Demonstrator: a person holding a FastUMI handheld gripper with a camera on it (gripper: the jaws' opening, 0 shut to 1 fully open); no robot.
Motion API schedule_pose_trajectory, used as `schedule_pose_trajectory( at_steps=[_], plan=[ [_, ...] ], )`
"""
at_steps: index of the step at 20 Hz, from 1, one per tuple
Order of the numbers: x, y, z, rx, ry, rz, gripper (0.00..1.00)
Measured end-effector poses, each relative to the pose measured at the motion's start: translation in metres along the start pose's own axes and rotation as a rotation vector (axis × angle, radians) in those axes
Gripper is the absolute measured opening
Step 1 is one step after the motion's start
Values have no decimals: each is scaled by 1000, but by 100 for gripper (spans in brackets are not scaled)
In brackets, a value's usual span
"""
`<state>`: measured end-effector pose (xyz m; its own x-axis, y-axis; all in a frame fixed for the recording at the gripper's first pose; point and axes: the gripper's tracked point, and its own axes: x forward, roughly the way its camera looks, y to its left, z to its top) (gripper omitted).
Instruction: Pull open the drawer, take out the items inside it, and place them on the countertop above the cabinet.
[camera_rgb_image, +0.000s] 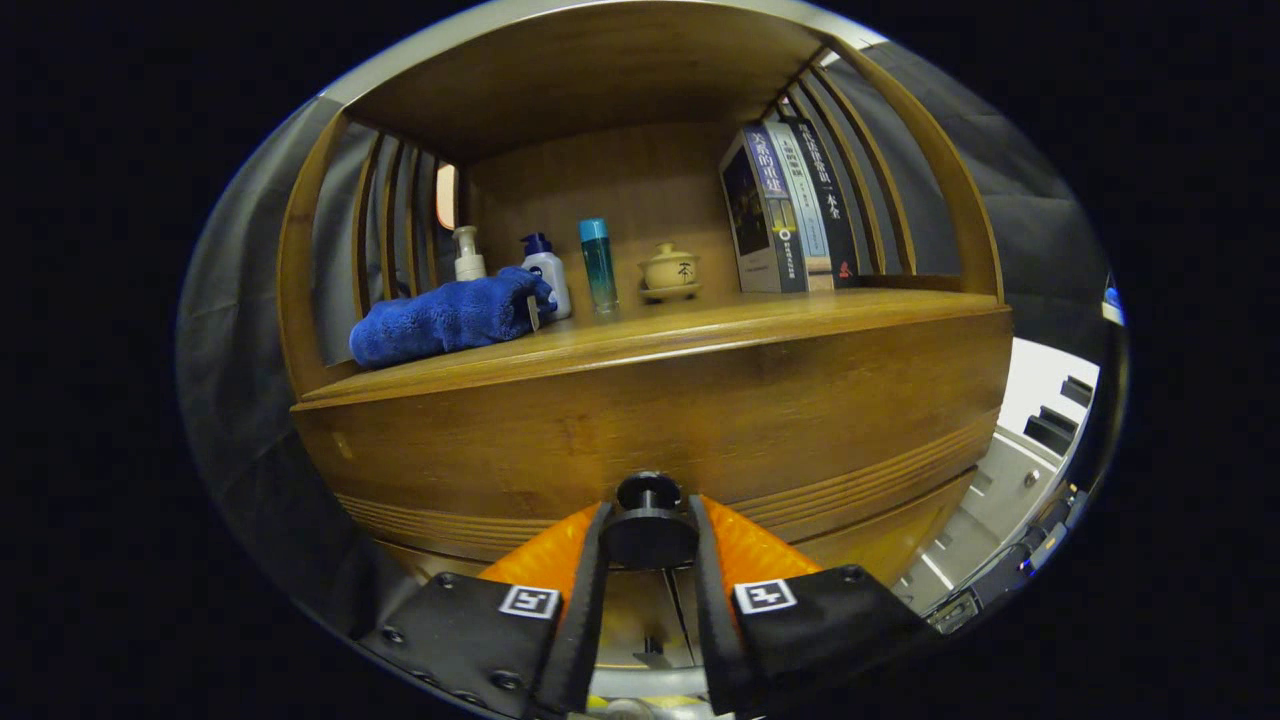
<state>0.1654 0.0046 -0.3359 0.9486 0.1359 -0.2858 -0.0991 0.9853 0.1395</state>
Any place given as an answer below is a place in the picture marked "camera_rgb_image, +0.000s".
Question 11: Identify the black electronic device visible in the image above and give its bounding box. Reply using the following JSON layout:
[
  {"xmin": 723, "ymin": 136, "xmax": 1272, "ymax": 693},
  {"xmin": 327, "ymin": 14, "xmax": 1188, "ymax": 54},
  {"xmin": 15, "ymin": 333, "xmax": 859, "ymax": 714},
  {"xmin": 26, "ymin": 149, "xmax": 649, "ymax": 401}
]
[{"xmin": 925, "ymin": 485, "xmax": 1091, "ymax": 633}]

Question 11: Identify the wooden drawer with black knob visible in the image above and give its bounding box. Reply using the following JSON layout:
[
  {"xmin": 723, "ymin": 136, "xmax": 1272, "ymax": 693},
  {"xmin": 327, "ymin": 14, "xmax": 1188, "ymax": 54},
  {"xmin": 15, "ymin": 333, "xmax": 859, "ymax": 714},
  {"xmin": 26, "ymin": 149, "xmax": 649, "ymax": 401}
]
[{"xmin": 290, "ymin": 305, "xmax": 1016, "ymax": 573}]

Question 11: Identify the blue towel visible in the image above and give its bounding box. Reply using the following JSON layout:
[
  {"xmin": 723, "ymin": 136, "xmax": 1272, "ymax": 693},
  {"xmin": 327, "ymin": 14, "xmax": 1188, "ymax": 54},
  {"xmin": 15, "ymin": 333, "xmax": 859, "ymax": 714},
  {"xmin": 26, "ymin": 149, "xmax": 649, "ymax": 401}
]
[{"xmin": 348, "ymin": 266, "xmax": 558, "ymax": 370}]

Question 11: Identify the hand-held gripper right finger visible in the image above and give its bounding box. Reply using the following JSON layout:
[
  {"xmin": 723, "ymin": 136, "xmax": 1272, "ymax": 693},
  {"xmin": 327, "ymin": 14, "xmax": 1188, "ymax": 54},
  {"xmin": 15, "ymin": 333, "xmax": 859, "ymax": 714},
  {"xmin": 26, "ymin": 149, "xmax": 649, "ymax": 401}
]
[{"xmin": 688, "ymin": 495, "xmax": 931, "ymax": 719}]

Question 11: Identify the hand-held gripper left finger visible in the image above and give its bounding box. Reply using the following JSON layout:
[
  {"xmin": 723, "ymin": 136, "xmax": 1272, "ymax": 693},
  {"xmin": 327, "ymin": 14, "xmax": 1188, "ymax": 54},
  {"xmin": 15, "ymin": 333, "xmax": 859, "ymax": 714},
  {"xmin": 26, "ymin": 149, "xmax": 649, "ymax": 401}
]
[{"xmin": 355, "ymin": 500, "xmax": 613, "ymax": 720}]

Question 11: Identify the wooden countertop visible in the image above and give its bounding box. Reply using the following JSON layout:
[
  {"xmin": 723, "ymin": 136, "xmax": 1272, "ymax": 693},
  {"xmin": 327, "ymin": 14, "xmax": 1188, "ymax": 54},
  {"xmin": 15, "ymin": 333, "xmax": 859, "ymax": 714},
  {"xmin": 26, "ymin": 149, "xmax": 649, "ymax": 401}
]
[{"xmin": 300, "ymin": 287, "xmax": 1011, "ymax": 406}]

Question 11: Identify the white bottle with blue cap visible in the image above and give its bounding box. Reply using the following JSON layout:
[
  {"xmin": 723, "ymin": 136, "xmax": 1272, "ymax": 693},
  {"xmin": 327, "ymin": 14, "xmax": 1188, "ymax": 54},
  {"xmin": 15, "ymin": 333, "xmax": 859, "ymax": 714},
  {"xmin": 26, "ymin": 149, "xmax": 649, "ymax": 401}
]
[{"xmin": 520, "ymin": 232, "xmax": 573, "ymax": 321}]

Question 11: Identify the beige lidded ceramic cup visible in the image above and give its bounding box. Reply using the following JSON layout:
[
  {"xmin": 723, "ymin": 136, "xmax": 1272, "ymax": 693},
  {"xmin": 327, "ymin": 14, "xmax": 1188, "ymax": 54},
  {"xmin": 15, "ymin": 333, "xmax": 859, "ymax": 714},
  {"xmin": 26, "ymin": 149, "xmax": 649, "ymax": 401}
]
[{"xmin": 638, "ymin": 242, "xmax": 703, "ymax": 303}]

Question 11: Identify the wooden cabinet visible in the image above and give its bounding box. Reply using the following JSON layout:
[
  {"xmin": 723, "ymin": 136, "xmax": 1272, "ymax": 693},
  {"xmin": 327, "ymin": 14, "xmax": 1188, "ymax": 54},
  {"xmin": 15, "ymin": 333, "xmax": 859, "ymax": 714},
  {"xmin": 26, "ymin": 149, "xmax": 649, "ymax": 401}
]
[{"xmin": 275, "ymin": 0, "xmax": 1016, "ymax": 671}]

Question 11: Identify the book with pale spine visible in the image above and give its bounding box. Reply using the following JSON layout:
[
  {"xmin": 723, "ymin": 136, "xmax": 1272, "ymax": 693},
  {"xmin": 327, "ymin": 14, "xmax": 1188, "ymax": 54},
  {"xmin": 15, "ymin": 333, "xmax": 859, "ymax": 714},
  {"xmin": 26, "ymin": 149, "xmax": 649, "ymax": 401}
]
[{"xmin": 765, "ymin": 120, "xmax": 834, "ymax": 292}]

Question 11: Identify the white pump bottle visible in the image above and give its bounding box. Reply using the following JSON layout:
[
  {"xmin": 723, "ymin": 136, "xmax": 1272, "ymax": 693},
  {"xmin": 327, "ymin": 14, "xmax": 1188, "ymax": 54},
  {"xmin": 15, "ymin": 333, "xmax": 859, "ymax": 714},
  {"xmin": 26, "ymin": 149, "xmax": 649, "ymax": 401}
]
[{"xmin": 452, "ymin": 225, "xmax": 488, "ymax": 283}]

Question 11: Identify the black book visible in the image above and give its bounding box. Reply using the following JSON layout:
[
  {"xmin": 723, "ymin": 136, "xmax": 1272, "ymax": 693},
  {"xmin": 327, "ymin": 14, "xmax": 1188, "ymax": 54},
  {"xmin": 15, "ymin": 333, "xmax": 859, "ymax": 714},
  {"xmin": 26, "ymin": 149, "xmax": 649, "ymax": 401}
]
[{"xmin": 785, "ymin": 115, "xmax": 863, "ymax": 290}]

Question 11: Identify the white box appliance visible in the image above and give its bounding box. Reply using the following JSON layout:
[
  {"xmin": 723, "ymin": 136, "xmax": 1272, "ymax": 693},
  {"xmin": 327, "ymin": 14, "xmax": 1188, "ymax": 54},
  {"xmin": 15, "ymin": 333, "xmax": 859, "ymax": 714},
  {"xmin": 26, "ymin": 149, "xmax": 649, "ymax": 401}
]
[{"xmin": 893, "ymin": 337, "xmax": 1101, "ymax": 613}]

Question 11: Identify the thick book with blue spine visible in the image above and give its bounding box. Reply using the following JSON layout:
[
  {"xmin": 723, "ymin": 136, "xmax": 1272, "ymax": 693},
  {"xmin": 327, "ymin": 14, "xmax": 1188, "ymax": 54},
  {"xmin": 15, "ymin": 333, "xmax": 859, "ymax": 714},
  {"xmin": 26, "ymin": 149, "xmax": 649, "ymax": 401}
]
[{"xmin": 718, "ymin": 125, "xmax": 809, "ymax": 294}]

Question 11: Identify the teal bottle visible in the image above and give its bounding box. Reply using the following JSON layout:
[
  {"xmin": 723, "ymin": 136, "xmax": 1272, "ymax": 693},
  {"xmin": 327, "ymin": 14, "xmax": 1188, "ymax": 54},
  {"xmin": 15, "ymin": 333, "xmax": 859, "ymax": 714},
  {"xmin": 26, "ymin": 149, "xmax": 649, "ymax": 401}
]
[{"xmin": 578, "ymin": 218, "xmax": 619, "ymax": 314}]

